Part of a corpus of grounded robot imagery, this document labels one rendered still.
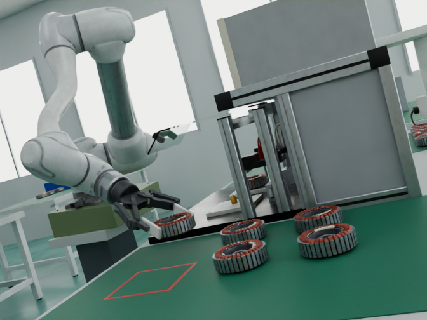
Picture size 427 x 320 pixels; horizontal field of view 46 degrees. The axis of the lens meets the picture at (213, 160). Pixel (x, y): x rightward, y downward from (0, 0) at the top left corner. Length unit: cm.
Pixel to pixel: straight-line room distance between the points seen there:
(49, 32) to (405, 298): 139
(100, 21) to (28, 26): 618
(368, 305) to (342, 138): 62
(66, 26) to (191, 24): 496
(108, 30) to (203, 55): 486
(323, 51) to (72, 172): 73
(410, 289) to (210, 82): 591
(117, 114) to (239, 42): 74
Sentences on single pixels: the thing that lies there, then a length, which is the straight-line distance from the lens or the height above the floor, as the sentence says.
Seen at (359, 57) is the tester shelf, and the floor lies 110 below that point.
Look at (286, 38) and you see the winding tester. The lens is 140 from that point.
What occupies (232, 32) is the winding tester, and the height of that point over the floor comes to 127.
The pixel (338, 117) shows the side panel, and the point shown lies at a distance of 128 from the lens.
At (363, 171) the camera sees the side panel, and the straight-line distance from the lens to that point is 129.
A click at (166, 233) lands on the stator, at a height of 82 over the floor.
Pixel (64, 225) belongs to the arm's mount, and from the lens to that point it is 220.
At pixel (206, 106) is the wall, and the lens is 659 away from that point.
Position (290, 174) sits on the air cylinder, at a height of 80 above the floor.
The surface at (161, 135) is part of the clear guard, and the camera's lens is 147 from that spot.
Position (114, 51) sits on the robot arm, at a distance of 182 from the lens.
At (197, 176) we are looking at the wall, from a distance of 676.
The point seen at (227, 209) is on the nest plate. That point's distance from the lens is 152.
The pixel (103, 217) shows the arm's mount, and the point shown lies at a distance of 205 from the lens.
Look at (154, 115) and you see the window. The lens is 688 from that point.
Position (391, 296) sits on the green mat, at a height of 75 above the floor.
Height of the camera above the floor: 105
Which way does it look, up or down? 4 degrees down
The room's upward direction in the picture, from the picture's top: 15 degrees counter-clockwise
